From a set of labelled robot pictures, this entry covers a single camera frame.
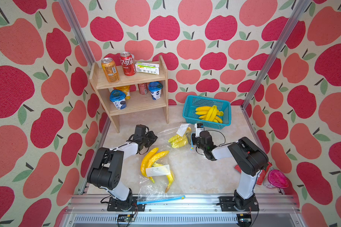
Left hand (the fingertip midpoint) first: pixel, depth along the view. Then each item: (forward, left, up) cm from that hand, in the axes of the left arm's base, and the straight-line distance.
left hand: (159, 138), depth 93 cm
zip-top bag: (-26, -1, -5) cm, 26 cm away
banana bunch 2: (+22, -40, +1) cm, 45 cm away
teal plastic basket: (+36, -25, 0) cm, 44 cm away
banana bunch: (+26, -35, 0) cm, 43 cm away
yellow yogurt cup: (+22, +21, +24) cm, 39 cm away
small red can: (+27, +11, +20) cm, 36 cm away
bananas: (-16, +5, +1) cm, 17 cm away
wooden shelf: (+13, +29, +17) cm, 36 cm away
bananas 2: (-3, -12, +1) cm, 13 cm away
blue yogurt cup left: (+14, +25, +24) cm, 37 cm away
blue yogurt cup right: (+23, +3, +24) cm, 33 cm away
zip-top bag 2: (+4, -4, -3) cm, 6 cm away
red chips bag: (-23, -62, -4) cm, 66 cm away
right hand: (+3, -20, -1) cm, 20 cm away
